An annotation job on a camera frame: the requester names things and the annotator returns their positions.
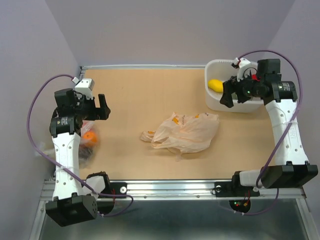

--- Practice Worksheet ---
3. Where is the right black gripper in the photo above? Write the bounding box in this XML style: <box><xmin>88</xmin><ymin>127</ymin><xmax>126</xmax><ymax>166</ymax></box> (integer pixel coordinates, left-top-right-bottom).
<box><xmin>218</xmin><ymin>69</ymin><xmax>264</xmax><ymax>108</ymax></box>

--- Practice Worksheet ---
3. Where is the yellow fake lemon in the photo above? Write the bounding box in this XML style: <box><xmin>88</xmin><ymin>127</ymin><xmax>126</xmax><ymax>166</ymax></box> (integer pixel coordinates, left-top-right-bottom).
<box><xmin>207</xmin><ymin>79</ymin><xmax>224</xmax><ymax>93</ymax></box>

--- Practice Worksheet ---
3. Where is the translucent banana-print plastic bag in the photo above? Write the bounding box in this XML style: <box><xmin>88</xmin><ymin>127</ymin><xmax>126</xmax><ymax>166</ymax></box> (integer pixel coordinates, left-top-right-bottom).
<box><xmin>140</xmin><ymin>112</ymin><xmax>220</xmax><ymax>162</ymax></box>

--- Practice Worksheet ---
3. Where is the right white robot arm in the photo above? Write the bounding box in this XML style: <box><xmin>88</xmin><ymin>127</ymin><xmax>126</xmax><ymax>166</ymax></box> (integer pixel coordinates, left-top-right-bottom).
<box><xmin>219</xmin><ymin>58</ymin><xmax>318</xmax><ymax>195</ymax></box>

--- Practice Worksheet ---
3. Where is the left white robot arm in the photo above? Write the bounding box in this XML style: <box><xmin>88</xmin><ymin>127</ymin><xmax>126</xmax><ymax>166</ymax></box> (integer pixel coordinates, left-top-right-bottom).
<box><xmin>45</xmin><ymin>88</ymin><xmax>115</xmax><ymax>227</ymax></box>

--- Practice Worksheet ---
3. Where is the filled plastic bag at left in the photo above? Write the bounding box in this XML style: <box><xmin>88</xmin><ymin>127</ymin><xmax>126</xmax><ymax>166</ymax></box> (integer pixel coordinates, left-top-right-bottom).
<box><xmin>49</xmin><ymin>116</ymin><xmax>99</xmax><ymax>168</ymax></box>

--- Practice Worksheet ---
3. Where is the white plastic bin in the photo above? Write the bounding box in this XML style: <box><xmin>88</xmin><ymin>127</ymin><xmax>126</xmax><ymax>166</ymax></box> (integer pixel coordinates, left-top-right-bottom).
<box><xmin>204</xmin><ymin>59</ymin><xmax>263</xmax><ymax>113</ymax></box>

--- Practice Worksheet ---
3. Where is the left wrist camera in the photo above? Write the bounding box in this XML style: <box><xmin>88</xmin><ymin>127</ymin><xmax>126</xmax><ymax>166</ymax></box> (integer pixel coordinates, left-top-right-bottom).
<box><xmin>74</xmin><ymin>78</ymin><xmax>95</xmax><ymax>99</ymax></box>

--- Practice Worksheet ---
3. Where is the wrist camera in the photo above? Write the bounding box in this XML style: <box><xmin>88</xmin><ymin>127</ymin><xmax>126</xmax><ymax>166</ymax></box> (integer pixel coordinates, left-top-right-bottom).
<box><xmin>231</xmin><ymin>57</ymin><xmax>258</xmax><ymax>82</ymax></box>
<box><xmin>74</xmin><ymin>78</ymin><xmax>95</xmax><ymax>99</ymax></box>

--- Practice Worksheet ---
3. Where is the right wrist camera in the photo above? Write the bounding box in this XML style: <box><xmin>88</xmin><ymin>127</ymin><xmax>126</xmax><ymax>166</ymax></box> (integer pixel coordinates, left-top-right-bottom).
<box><xmin>231</xmin><ymin>57</ymin><xmax>258</xmax><ymax>82</ymax></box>

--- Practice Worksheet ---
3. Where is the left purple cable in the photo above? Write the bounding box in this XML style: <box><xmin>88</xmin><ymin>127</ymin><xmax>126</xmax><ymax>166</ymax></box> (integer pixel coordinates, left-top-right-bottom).
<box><xmin>26</xmin><ymin>73</ymin><xmax>135</xmax><ymax>218</ymax></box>

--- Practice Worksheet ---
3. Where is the purple cable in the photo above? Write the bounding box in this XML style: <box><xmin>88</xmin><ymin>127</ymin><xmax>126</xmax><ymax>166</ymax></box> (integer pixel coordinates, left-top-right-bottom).
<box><xmin>233</xmin><ymin>50</ymin><xmax>304</xmax><ymax>216</ymax></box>
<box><xmin>26</xmin><ymin>73</ymin><xmax>135</xmax><ymax>218</ymax></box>

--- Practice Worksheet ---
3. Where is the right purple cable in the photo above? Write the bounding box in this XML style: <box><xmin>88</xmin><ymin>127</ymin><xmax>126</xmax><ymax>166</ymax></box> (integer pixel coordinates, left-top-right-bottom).
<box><xmin>233</xmin><ymin>50</ymin><xmax>304</xmax><ymax>216</ymax></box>

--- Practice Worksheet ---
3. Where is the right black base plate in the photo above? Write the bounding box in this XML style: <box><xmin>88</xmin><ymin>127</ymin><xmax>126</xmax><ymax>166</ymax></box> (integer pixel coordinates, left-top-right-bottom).
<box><xmin>212</xmin><ymin>181</ymin><xmax>260</xmax><ymax>214</ymax></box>

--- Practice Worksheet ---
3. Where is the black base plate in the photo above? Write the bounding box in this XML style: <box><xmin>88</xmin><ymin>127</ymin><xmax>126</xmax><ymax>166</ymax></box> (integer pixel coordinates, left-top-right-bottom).
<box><xmin>97</xmin><ymin>182</ymin><xmax>127</xmax><ymax>215</ymax></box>
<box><xmin>212</xmin><ymin>181</ymin><xmax>260</xmax><ymax>214</ymax></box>

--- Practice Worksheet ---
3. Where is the aluminium rail frame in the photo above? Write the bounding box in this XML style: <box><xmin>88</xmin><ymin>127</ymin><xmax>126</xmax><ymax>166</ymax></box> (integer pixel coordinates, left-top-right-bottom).
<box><xmin>31</xmin><ymin>67</ymin><xmax>318</xmax><ymax>240</ymax></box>

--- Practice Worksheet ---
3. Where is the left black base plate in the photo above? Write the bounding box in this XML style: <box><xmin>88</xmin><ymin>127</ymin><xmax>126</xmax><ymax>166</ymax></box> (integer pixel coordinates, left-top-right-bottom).
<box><xmin>97</xmin><ymin>182</ymin><xmax>127</xmax><ymax>215</ymax></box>

